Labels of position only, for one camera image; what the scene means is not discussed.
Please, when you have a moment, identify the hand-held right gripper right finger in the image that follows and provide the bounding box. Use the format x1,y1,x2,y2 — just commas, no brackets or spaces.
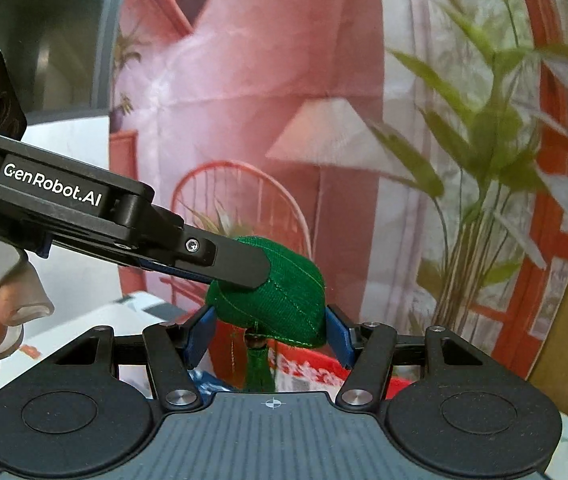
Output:
324,303,496,414

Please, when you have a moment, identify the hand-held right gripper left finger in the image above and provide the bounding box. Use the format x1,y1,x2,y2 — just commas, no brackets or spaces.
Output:
50,304,218,414

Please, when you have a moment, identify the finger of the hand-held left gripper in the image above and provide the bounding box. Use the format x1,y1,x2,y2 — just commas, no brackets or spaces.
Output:
134,204,271,290

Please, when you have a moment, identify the red cardboard box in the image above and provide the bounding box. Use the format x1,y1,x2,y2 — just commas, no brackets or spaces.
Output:
211,318,415,402

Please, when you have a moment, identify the green fabric sachet with tassel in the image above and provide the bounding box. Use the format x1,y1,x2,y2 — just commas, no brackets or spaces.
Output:
205,235,328,392

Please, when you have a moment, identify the person's left hand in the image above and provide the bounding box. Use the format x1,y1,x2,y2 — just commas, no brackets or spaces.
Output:
0,261,55,412

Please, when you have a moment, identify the blue patterned cloth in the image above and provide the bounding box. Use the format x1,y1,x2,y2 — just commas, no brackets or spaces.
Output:
187,369,237,395

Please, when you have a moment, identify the printed room scene backdrop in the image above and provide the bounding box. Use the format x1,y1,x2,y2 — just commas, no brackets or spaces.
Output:
108,0,568,392

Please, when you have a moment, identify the grey window frame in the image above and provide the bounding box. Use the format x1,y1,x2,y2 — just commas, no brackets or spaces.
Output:
88,0,135,113

